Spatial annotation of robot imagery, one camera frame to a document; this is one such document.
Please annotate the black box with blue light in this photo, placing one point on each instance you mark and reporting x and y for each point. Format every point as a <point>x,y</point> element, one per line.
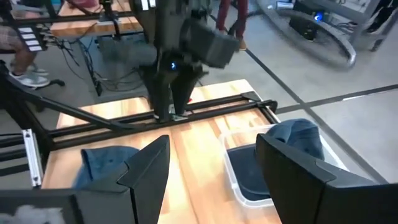
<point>304,28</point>

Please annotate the black block with white labels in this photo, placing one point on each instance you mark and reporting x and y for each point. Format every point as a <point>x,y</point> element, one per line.
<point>29,39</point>

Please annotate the silver aluminium rail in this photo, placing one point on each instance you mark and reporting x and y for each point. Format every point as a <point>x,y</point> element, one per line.
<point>32,158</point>

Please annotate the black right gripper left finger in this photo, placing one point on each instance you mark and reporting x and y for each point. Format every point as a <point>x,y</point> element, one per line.
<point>146,186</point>

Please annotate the black base frame rails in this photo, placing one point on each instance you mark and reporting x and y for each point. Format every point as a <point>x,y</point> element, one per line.
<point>262,104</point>

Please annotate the silver mounting plate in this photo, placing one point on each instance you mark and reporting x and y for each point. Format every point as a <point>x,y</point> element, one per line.
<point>178,117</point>

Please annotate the clear plastic bin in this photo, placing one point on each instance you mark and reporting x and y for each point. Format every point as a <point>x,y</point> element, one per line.
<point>231,138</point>

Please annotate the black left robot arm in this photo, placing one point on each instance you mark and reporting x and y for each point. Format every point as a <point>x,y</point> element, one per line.
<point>168,37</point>

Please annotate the pink cloth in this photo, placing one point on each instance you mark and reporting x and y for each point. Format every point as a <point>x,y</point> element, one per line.
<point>85,3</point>

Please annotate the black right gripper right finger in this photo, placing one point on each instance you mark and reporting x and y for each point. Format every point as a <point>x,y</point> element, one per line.
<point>289,186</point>

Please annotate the wooden background table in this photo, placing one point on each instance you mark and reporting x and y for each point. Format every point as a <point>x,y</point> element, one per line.
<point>81,28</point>

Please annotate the black diagonal frame brace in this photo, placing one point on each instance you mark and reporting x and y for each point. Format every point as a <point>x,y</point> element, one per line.
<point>62,103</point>

